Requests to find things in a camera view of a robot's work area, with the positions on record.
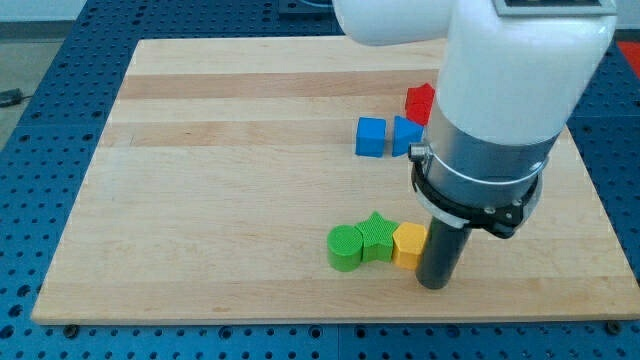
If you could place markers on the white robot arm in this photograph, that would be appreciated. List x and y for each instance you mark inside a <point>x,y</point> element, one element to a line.
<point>512,74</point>

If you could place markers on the green star block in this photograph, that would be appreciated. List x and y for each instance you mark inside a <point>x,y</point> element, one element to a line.
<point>377,234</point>

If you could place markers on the green cylinder block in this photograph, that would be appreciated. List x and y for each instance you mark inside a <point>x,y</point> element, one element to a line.
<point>345,246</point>

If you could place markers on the blue cube block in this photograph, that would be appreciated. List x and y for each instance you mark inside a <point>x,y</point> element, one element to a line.
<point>370,137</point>

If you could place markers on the blue triangle block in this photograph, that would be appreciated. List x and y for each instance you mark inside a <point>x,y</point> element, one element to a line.
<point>405,132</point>

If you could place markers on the light wooden board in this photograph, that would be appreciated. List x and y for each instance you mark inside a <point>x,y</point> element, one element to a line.
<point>224,164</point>

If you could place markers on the yellow hexagon block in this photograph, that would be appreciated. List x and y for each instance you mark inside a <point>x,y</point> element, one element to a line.
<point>408,243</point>

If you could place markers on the red pentagon block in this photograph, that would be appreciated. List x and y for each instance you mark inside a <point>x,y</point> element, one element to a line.
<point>418,103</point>

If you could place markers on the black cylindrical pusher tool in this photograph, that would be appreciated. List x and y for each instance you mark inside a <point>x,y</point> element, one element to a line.
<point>441,252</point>

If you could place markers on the blue perforated metal table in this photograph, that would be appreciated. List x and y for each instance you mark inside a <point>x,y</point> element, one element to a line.
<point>44,161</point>

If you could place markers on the black device on floor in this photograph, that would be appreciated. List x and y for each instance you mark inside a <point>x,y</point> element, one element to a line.
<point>11,97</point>

